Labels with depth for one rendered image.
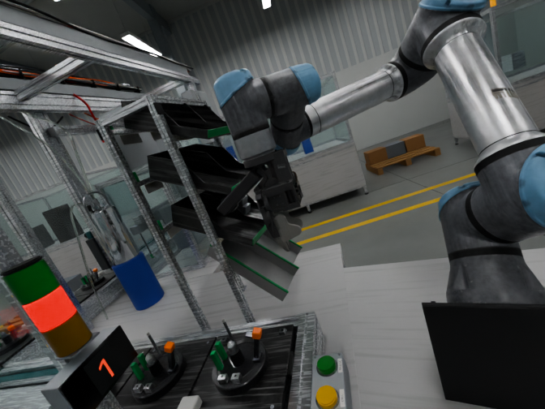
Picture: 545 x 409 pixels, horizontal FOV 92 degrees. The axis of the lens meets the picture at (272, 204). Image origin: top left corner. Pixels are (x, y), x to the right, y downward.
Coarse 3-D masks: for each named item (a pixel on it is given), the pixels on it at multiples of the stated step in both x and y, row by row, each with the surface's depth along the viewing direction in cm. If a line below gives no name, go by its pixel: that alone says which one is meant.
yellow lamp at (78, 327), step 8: (72, 320) 41; (80, 320) 43; (56, 328) 40; (64, 328) 40; (72, 328) 41; (80, 328) 42; (48, 336) 40; (56, 336) 40; (64, 336) 40; (72, 336) 41; (80, 336) 42; (88, 336) 43; (56, 344) 40; (64, 344) 40; (72, 344) 41; (80, 344) 42; (56, 352) 41; (64, 352) 40; (72, 352) 41
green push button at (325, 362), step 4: (324, 356) 59; (328, 356) 58; (320, 360) 58; (324, 360) 58; (328, 360) 57; (332, 360) 57; (320, 364) 57; (324, 364) 57; (328, 364) 57; (332, 364) 56; (320, 368) 56; (324, 368) 56; (328, 368) 56; (332, 368) 56; (324, 372) 56; (328, 372) 56
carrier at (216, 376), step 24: (240, 336) 75; (264, 336) 72; (288, 336) 69; (216, 360) 62; (240, 360) 63; (264, 360) 62; (288, 360) 62; (216, 384) 60; (240, 384) 58; (264, 384) 58; (288, 384) 58; (192, 408) 56; (216, 408) 57; (240, 408) 55; (264, 408) 53
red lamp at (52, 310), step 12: (60, 288) 41; (36, 300) 39; (48, 300) 39; (60, 300) 41; (36, 312) 39; (48, 312) 39; (60, 312) 40; (72, 312) 42; (36, 324) 39; (48, 324) 39; (60, 324) 40
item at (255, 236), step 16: (176, 208) 81; (192, 208) 92; (208, 208) 93; (176, 224) 84; (192, 224) 81; (224, 224) 87; (240, 224) 87; (256, 224) 88; (240, 240) 77; (256, 240) 78
